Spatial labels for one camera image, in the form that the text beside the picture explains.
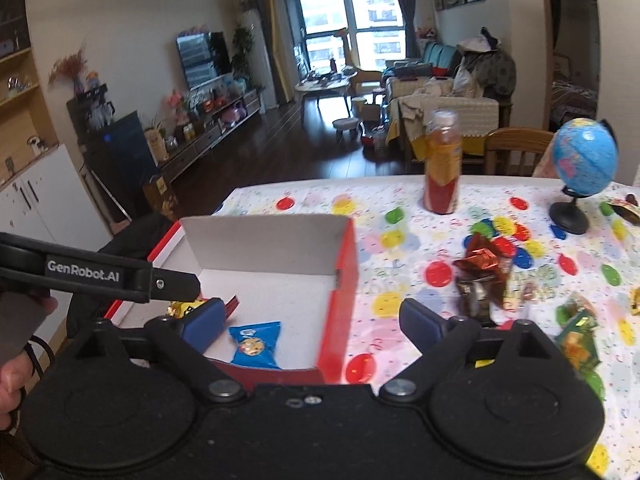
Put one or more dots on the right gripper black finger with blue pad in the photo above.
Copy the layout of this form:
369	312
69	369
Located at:
443	344
200	329

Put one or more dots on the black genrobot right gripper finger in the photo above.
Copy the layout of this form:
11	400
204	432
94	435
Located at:
34	266

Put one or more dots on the shiny red brown snack bag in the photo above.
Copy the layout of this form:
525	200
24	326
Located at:
483	258

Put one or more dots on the yellow snack packet in box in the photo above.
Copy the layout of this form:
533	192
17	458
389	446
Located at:
184	307

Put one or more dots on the dark brown snack packet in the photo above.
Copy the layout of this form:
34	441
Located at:
474	300

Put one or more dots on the blue cookie snack packet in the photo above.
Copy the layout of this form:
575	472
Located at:
255	345

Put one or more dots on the white cabinet with shelves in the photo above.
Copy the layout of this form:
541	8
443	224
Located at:
42	196

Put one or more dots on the colourful balloon tablecloth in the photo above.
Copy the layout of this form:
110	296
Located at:
405	251

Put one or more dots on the red white cardboard box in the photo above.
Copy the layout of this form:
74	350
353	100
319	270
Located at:
298	269

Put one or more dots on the green snack packet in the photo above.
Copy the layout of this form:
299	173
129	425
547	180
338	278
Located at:
576	341

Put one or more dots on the orange red tea bottle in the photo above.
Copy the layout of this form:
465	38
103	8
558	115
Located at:
443	163

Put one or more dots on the wooden dining chair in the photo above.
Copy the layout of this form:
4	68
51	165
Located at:
514	151

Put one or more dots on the opened wrapper far right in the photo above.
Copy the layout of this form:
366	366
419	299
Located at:
626	208

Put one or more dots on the long low TV cabinet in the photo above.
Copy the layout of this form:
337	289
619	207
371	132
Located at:
213	128

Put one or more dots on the blue desk globe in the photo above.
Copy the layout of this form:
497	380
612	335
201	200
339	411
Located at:
585	157

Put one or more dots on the sofa with white cover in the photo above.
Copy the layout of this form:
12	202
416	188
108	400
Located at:
414	91

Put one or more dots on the flat screen television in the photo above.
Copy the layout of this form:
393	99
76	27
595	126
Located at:
204	57

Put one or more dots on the round coffee table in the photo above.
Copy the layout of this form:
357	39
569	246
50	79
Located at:
316	90

